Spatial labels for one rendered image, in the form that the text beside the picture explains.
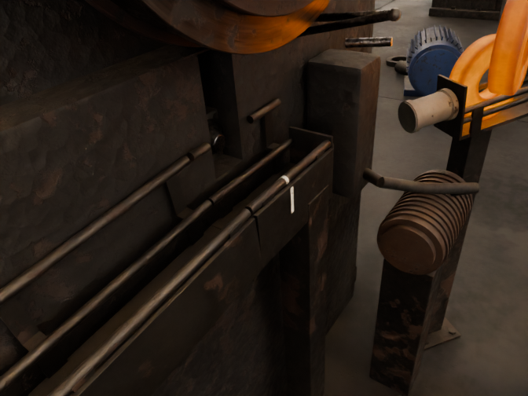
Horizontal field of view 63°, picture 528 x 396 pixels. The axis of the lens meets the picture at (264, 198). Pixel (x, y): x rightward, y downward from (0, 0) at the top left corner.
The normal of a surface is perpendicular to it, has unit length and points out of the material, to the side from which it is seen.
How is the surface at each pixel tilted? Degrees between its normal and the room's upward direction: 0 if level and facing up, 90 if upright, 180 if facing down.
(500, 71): 109
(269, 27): 90
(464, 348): 0
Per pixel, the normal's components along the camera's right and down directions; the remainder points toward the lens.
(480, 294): -0.07, -0.82
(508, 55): -0.58, 0.52
